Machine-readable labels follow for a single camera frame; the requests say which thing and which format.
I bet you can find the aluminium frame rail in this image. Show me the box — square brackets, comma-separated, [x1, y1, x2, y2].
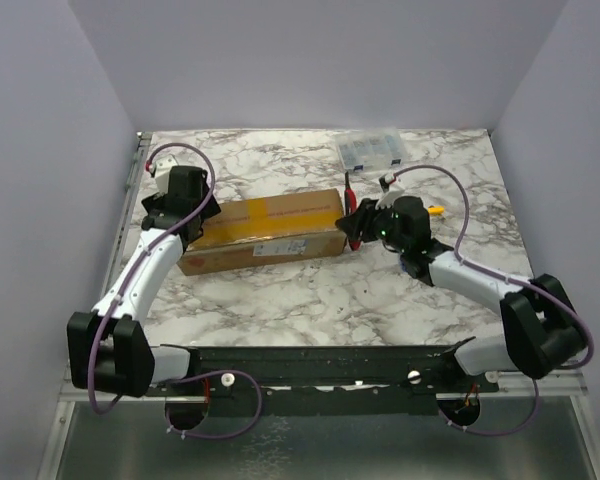
[57, 369, 591, 401]

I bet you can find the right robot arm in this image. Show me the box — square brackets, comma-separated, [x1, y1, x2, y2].
[335, 196, 588, 391]

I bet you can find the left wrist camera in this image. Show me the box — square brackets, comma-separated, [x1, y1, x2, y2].
[145, 155, 179, 194]

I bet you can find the red utility knife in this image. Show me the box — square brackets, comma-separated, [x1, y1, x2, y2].
[344, 172, 361, 251]

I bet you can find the clear plastic screw organizer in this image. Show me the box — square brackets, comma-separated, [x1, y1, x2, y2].
[333, 128, 409, 172]

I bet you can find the black mounting rail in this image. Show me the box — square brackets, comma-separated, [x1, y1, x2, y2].
[142, 343, 501, 419]

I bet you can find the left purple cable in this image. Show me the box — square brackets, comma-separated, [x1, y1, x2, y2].
[85, 143, 264, 441]

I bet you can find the purple cable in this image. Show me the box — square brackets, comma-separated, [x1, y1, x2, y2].
[387, 164, 596, 436]
[85, 143, 264, 441]

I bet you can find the yellow handled screwdriver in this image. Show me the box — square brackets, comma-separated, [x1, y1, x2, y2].
[427, 206, 445, 216]

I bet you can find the brown cardboard express box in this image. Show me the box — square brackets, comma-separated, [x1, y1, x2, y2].
[178, 189, 345, 276]

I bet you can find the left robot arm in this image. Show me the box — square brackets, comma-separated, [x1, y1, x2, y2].
[67, 166, 220, 402]

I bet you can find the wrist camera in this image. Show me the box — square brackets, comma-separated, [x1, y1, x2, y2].
[375, 171, 404, 210]
[145, 155, 179, 194]

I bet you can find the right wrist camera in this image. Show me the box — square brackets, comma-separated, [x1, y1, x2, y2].
[375, 171, 404, 210]

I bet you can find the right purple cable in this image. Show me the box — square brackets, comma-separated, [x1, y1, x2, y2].
[387, 164, 596, 436]

